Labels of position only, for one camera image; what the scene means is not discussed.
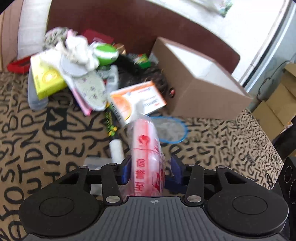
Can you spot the dark red box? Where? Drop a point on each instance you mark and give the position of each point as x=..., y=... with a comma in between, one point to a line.
x=97, y=36

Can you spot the black fuzzy cloth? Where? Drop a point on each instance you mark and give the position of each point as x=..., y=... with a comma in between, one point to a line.
x=138, y=74

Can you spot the brown cardboard storage box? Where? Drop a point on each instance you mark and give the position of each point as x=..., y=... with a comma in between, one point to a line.
x=203, y=88

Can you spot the red flat tray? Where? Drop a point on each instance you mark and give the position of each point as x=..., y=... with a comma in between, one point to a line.
x=18, y=66

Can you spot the floral shoe insole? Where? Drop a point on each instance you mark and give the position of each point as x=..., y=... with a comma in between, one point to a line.
x=90, y=90

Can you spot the floral plastic bag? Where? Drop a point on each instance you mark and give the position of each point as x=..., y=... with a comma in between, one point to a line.
x=217, y=7

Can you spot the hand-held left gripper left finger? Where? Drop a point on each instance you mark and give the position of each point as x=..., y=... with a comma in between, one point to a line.
x=126, y=170

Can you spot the green foil packet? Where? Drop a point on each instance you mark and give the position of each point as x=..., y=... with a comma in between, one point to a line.
x=142, y=60

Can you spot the white cylinder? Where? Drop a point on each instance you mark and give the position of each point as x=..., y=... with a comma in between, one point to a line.
x=116, y=150

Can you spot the blue rimmed mesh strainer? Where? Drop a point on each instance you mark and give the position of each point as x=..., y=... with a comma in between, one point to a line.
x=171, y=129

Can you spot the letter print desktop cloth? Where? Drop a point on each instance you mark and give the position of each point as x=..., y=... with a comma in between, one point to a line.
x=34, y=139

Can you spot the green yellow candy strip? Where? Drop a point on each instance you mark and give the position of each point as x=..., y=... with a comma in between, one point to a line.
x=110, y=122

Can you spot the yellow green box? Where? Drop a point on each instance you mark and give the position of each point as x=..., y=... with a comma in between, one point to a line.
x=46, y=76

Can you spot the grey round disc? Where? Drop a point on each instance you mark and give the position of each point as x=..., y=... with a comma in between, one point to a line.
x=71, y=68

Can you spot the translucent plastic bottle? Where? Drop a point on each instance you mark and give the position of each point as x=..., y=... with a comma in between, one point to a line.
x=34, y=99

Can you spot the brown wooden board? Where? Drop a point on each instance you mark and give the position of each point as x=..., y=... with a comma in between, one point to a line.
x=138, y=20

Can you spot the white orange medicine box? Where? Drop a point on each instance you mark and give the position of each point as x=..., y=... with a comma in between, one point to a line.
x=138, y=99

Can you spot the green white round container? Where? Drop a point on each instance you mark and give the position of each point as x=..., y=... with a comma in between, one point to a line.
x=106, y=54

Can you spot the white socks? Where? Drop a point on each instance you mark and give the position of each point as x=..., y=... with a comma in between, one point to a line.
x=76, y=51

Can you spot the grey door frame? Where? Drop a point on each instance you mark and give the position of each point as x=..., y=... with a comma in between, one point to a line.
x=266, y=46

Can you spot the pink plastic bag packet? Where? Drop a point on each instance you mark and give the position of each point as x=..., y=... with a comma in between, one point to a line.
x=146, y=157

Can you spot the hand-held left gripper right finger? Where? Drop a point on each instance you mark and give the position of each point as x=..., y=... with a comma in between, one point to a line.
x=177, y=169

